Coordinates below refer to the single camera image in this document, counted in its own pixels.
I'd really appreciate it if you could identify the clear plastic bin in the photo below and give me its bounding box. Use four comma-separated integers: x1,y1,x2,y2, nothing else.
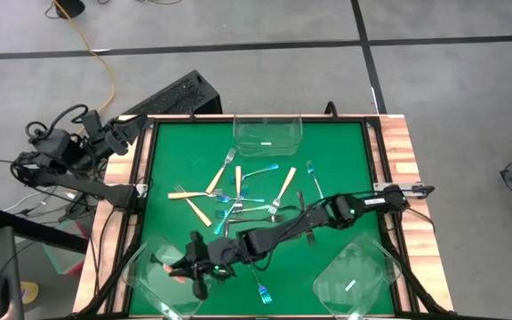
121,235,216,320
232,114,304,157
312,233,403,320

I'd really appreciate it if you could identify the green felt mat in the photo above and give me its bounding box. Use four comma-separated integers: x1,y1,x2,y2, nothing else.
127,120,396,317

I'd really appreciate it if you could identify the white floor cable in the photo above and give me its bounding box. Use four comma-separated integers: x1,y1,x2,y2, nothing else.
3,190,75,213

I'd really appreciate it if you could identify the black round stand base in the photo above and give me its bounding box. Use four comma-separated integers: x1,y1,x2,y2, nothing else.
53,0,86,20

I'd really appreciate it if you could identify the iridescent blue fork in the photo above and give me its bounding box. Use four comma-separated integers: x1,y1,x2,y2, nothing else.
214,204,271,220
215,194,266,204
305,160,325,200
212,185,251,236
228,163,280,186
247,265,274,306

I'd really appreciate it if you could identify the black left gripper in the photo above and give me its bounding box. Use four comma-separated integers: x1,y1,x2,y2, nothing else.
102,113,149,156

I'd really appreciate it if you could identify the black desk beam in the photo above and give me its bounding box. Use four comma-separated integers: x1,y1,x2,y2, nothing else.
0,207,89,255

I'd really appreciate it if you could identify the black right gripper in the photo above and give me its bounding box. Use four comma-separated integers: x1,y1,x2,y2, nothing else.
150,231,239,281

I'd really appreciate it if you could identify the yellow cable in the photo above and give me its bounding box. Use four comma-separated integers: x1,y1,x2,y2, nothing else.
52,0,116,134

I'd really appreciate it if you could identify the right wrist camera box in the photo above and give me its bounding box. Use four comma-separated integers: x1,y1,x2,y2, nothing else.
191,278,212,301

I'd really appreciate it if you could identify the black metal table frame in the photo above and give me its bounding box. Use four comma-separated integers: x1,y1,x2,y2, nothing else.
104,114,399,319

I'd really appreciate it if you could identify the yellow round sticker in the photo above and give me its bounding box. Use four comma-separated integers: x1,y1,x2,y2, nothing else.
19,280,40,306

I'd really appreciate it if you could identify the green and pink box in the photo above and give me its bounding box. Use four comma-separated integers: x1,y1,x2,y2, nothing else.
42,220,89,276

